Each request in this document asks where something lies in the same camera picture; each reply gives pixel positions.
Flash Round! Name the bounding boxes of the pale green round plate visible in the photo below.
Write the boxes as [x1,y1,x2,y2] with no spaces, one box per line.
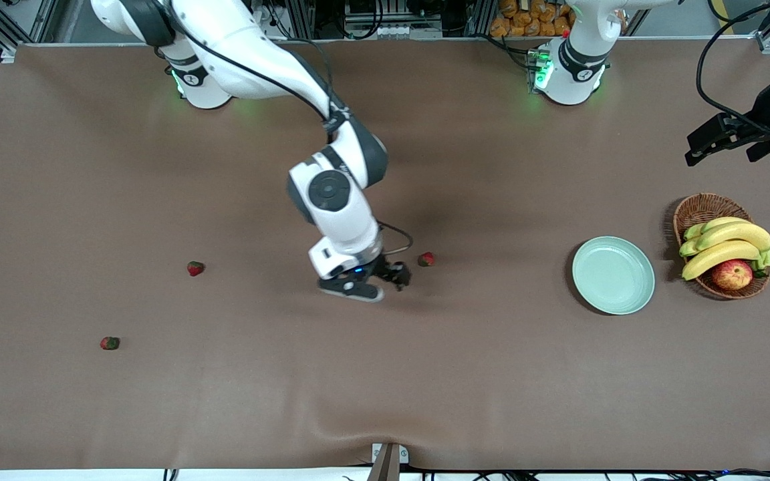
[571,236,656,316]

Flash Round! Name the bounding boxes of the brown wicker basket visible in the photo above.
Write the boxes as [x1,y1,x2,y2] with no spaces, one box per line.
[672,193,770,300]

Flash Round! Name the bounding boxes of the long yellow banana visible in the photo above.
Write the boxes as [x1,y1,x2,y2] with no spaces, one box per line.
[682,240,763,281]
[694,222,770,253]

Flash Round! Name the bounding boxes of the red yellow apple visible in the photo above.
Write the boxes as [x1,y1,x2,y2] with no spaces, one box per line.
[711,259,754,291]

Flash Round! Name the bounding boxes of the large table cover mat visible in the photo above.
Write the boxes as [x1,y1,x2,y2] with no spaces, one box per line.
[0,37,770,472]

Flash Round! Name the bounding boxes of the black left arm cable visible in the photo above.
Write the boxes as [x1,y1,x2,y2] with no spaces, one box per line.
[695,0,770,134]

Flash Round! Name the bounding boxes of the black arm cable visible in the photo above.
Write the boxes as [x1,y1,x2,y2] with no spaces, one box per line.
[695,0,770,134]
[174,13,414,258]

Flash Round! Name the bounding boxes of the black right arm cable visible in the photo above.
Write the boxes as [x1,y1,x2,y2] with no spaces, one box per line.
[174,13,414,258]

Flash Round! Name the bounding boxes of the grey metal camera bracket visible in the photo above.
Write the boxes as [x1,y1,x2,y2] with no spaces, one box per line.
[366,442,410,481]

